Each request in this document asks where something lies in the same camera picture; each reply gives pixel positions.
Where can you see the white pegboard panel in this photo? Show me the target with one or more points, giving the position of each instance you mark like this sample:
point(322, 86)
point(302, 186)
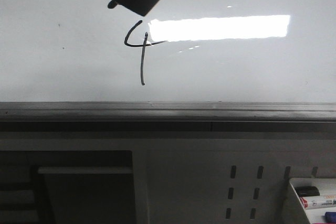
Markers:
point(223, 181)

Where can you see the dark shelf unit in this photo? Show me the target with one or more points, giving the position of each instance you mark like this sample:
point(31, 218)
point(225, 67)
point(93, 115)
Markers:
point(67, 187)

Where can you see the white marker tray bin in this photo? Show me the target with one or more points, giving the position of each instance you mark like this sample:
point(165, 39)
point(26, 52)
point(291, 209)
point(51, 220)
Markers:
point(293, 210)

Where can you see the white whiteboard with aluminium frame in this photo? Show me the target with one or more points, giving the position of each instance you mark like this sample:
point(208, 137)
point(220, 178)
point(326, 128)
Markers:
point(186, 59)

